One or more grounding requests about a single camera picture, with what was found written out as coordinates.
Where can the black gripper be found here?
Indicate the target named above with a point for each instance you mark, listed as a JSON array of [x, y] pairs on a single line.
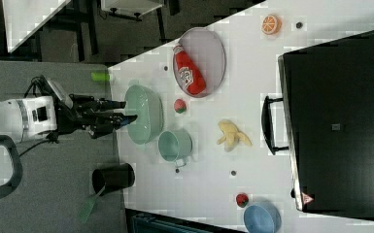
[[90, 114]]

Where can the yellow plush peeled banana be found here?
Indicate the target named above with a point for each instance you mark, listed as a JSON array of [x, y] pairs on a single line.
[[231, 135]]

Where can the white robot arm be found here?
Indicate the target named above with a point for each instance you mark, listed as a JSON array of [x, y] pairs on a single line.
[[43, 119]]

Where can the green metal mug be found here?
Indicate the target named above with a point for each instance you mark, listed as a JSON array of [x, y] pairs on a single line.
[[175, 146]]

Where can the green oval colander bowl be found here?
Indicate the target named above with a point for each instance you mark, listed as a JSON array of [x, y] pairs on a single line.
[[146, 105]]

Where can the green marker cylinder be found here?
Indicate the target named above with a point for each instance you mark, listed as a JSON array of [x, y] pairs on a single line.
[[100, 77]]

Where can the plush strawberry near tray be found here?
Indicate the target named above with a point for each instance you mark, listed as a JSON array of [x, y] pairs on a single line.
[[180, 106]]

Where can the black cylindrical cup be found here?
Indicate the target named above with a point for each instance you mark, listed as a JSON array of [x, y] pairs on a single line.
[[113, 178]]

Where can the red plush ketchup bottle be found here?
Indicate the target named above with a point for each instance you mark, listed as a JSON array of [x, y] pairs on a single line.
[[189, 74]]

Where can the green spatula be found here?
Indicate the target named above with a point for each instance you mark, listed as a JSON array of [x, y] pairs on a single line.
[[88, 206]]

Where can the white cabinet with casters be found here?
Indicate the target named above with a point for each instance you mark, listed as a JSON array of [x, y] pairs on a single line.
[[130, 9]]

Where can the grey oval tray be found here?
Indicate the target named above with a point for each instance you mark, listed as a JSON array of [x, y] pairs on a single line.
[[205, 49]]

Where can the white side table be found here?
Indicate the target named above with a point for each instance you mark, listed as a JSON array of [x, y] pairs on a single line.
[[23, 18]]

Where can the plush strawberry near blue bowl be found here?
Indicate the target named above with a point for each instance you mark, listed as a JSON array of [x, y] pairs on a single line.
[[242, 200]]

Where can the blue bowl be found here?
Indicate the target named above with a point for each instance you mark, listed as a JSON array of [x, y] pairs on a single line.
[[262, 217]]

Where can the plush orange slice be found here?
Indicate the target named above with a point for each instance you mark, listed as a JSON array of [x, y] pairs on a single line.
[[271, 25]]

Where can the black oven appliance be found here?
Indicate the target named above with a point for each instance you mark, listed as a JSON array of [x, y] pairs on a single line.
[[328, 98]]

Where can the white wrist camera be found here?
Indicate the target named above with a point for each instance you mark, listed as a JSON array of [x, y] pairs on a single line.
[[61, 94]]

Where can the black oven door handle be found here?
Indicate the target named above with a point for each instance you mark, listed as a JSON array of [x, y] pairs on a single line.
[[267, 124]]

